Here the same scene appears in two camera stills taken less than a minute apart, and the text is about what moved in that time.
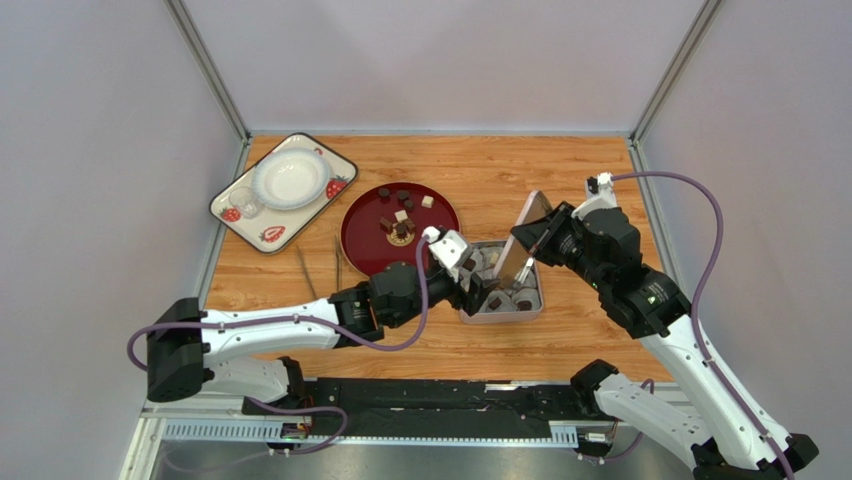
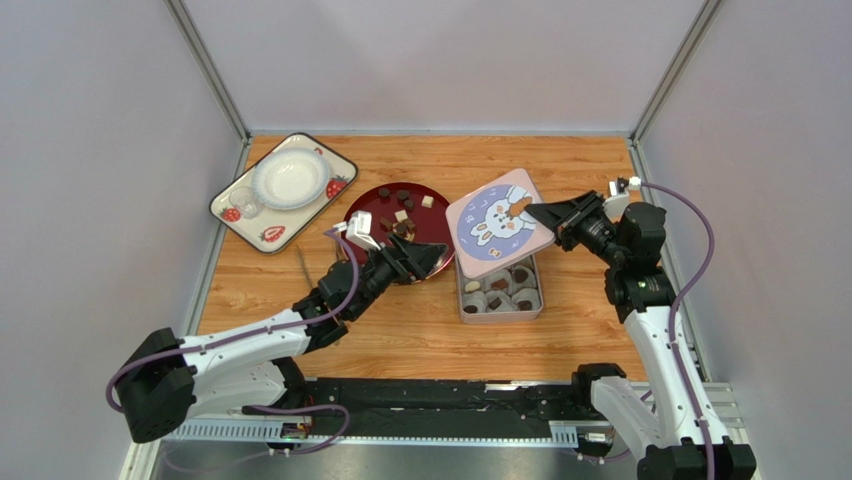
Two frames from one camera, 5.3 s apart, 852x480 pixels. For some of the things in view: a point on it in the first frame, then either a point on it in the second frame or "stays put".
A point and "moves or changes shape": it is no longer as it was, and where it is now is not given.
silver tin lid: (517, 253) moves or changes shape
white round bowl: (290, 178) stays put
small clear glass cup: (245, 199) stays put
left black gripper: (477, 291) → (424, 257)
